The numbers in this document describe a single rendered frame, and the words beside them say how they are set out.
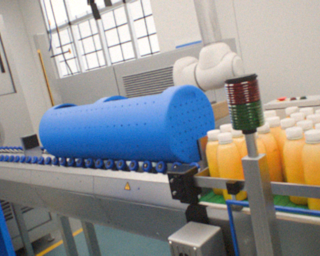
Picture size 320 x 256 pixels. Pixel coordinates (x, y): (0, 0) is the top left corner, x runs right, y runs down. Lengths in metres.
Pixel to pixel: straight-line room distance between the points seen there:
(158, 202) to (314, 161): 0.63
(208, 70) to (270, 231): 1.13
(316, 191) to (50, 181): 1.39
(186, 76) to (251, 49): 2.31
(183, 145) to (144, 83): 2.13
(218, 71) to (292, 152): 0.88
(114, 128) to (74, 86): 2.74
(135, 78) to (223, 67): 1.74
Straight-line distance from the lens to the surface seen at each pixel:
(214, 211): 1.02
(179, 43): 3.19
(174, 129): 1.18
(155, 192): 1.31
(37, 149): 2.31
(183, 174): 1.02
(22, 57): 6.87
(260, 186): 0.72
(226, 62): 1.72
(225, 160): 0.99
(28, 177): 2.14
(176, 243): 0.98
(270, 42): 4.01
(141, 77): 3.30
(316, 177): 0.89
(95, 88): 3.80
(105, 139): 1.41
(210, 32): 1.79
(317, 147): 0.88
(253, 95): 0.67
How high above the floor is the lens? 1.30
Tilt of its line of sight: 10 degrees down
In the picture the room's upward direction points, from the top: 12 degrees counter-clockwise
